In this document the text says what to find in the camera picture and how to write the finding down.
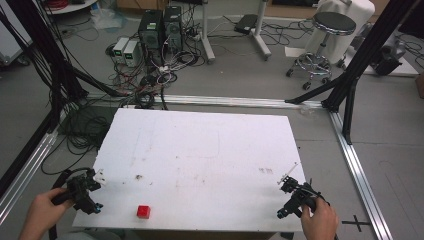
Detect black round stool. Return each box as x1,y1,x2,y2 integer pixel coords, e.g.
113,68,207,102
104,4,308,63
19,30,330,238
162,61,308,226
285,11,358,92

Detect red cube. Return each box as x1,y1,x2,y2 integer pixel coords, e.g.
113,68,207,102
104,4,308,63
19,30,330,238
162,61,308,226
136,204,152,220

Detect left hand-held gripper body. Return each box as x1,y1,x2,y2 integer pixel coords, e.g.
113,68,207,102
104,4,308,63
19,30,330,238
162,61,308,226
50,168,104,215

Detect aluminium floor rail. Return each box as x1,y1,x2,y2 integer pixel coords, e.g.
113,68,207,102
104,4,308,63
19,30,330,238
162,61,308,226
0,109,68,226
84,93,326,110
328,109,394,240

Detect flat black box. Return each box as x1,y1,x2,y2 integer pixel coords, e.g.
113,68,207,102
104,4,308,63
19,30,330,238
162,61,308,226
233,13,259,36

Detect tangle of floor cables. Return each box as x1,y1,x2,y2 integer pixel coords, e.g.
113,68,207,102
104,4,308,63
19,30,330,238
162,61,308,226
104,43,204,111

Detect black machine on white board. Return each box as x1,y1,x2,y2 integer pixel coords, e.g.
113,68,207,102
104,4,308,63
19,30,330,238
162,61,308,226
344,31,419,78

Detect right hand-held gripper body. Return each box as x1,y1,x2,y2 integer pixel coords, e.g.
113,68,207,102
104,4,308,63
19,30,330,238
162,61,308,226
276,176,331,220

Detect person's right hand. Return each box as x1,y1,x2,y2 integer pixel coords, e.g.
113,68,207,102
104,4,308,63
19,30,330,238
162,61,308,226
300,197,340,240

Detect black floor cables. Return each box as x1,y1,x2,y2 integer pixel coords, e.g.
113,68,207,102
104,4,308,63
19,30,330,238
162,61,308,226
56,106,119,158

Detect person's left hand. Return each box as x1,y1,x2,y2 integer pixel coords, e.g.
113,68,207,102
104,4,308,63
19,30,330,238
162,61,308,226
18,187,76,240

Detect round white table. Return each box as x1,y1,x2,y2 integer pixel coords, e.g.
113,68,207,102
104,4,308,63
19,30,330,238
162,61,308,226
41,0,99,16

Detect white table leg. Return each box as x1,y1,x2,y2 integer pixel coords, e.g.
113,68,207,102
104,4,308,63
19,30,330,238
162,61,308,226
251,0,273,62
200,0,216,65

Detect black frame strut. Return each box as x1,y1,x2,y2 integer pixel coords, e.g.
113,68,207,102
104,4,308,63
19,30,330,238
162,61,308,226
0,0,134,134
284,0,422,145

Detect white power supply unit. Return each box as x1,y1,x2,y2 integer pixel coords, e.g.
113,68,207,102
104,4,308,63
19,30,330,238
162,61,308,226
122,39,140,68
112,36,130,64

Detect black computer tower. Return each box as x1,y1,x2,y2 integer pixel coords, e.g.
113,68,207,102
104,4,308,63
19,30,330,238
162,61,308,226
162,5,184,52
137,9,165,66

